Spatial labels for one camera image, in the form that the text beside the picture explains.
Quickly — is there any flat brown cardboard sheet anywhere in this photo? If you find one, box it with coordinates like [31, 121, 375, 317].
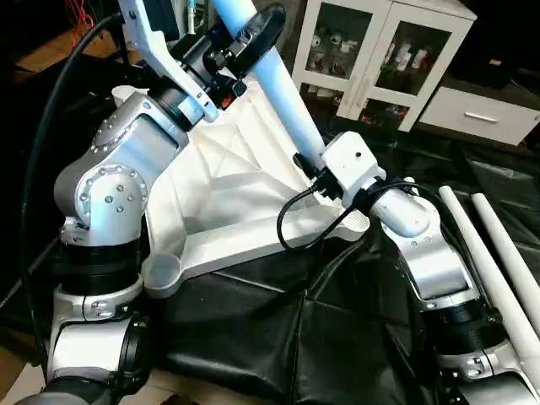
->
[15, 30, 119, 75]

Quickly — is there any white drawer unit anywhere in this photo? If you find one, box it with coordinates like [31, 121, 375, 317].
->
[419, 84, 540, 147]

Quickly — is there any black work mat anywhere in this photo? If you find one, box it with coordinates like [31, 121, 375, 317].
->
[0, 51, 540, 405]

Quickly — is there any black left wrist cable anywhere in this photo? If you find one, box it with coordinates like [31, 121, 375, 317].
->
[19, 10, 127, 368]

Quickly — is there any blue plastic tool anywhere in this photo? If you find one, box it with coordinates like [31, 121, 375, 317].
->
[186, 0, 205, 36]

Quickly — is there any white plastic table top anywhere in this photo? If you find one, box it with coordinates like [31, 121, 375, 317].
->
[110, 83, 372, 298]

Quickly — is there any orange cable bundle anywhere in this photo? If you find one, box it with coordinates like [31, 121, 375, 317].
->
[66, 0, 95, 33]

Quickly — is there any white glass-door cabinet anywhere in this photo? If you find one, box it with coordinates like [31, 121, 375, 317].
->
[293, 0, 476, 133]

